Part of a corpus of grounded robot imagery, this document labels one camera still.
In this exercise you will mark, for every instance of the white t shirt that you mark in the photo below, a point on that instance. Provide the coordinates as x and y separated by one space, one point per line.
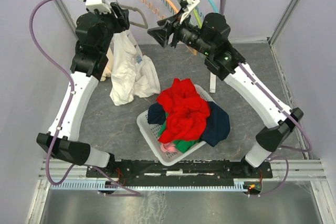
133 73

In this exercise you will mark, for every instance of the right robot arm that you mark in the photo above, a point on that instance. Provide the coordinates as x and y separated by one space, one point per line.
224 61

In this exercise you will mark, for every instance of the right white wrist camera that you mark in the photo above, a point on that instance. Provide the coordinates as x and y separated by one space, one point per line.
187 7

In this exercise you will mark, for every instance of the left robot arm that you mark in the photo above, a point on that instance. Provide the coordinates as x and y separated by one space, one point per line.
94 30

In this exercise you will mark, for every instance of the grey hanger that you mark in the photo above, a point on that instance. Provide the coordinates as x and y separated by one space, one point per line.
144 24

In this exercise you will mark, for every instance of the green t shirt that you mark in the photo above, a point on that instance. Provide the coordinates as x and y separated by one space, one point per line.
183 145

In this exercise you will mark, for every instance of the folded beige cloth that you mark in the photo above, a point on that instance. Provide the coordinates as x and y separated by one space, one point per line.
108 68

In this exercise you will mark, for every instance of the red t shirt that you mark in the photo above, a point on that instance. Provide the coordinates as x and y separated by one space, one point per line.
187 112

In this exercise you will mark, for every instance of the navy blue t shirt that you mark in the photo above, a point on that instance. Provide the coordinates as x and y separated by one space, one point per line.
217 124

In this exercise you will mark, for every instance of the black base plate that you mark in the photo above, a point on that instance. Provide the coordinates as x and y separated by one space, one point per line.
185 173

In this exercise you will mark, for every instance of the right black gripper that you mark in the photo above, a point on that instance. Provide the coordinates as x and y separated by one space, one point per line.
168 26

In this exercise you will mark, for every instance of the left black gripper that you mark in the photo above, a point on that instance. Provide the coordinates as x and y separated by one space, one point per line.
122 22

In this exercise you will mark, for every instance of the white plastic basket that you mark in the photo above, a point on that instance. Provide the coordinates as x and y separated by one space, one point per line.
150 134

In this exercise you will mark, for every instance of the light blue cable duct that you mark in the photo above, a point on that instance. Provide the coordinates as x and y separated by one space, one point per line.
103 185

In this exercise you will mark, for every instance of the pink t shirt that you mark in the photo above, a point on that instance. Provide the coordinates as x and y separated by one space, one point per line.
168 148

